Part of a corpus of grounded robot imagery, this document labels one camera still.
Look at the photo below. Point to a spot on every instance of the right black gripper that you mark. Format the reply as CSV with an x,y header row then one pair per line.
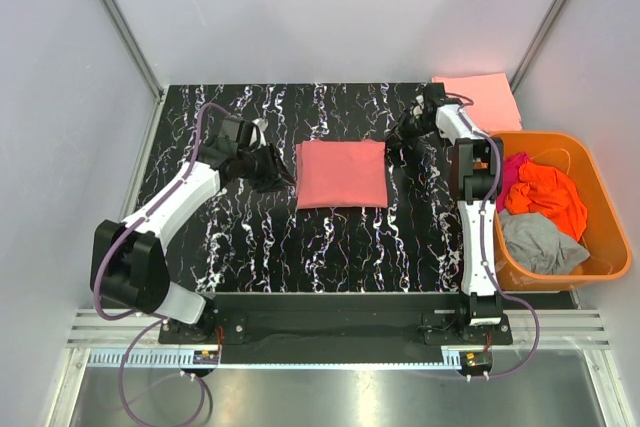
x,y
408,125

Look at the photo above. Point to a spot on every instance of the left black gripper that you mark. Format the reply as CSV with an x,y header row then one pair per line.
x,y
267,167

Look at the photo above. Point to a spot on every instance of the salmon red t shirt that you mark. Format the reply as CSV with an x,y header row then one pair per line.
x,y
334,174

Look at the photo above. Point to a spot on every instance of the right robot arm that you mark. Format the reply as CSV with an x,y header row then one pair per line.
x,y
477,175

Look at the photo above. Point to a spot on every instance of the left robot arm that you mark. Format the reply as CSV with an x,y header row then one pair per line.
x,y
129,264

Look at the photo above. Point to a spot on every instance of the folded light pink t shirt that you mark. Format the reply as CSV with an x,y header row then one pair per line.
x,y
494,107

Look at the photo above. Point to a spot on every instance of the magenta t shirt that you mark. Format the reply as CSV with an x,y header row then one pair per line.
x,y
510,176

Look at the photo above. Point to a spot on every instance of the orange t shirt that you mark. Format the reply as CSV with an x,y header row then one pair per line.
x,y
548,191

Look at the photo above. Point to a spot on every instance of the grey t shirt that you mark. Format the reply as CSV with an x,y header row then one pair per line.
x,y
537,245

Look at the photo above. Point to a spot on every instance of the orange plastic basket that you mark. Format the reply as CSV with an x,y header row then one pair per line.
x,y
604,238

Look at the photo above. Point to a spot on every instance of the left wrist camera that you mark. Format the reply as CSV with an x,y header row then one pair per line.
x,y
258,137

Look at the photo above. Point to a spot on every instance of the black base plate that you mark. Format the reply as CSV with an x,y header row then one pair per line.
x,y
434,318

